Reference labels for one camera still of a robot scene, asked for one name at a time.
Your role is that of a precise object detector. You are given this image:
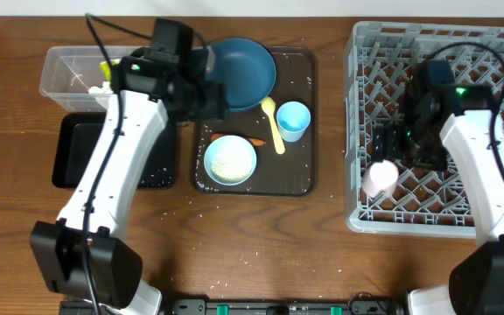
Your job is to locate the pink plastic cup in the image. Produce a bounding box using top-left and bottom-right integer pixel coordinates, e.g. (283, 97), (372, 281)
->
(362, 160), (399, 198)

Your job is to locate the dark blue plate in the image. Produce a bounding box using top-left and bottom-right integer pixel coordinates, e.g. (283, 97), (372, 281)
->
(206, 38), (277, 112)

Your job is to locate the light blue bowl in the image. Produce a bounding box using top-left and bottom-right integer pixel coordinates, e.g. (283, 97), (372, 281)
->
(203, 136), (257, 186)

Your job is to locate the white tissue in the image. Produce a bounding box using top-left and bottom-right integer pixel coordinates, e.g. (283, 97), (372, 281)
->
(87, 80), (114, 111)

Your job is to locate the light blue plastic cup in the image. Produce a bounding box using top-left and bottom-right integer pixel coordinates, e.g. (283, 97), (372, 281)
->
(276, 101), (312, 143)

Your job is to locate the yellow green snack wrapper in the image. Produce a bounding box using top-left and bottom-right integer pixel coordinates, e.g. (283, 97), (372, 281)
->
(100, 59), (121, 82)

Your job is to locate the white rice grains pile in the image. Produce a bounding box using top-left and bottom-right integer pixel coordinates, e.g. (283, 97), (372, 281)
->
(211, 149), (255, 184)

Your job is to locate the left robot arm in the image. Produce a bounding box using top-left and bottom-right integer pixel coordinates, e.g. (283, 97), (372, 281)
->
(30, 51), (228, 314)

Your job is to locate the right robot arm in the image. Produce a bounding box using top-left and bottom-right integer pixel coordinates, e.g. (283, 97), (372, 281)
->
(362, 60), (504, 314)

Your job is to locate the grey dishwasher rack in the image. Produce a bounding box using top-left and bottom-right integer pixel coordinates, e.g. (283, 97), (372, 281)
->
(343, 21), (504, 239)

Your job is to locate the clear plastic waste bin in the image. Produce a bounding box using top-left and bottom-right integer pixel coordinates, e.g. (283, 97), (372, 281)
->
(39, 45), (117, 113)

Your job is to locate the yellow plastic spoon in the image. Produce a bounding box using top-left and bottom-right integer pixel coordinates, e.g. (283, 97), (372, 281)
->
(261, 97), (285, 155)

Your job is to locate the orange carrot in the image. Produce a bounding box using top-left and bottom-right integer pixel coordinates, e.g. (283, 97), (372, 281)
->
(211, 133), (266, 147)

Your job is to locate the dark brown serving tray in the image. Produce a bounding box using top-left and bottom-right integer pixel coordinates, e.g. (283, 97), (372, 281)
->
(192, 46), (318, 197)

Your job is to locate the black plastic tray bin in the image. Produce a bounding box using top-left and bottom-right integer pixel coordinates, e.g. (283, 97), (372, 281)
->
(52, 113), (177, 189)

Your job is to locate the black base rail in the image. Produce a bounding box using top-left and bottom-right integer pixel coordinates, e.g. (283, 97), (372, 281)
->
(58, 292), (406, 315)

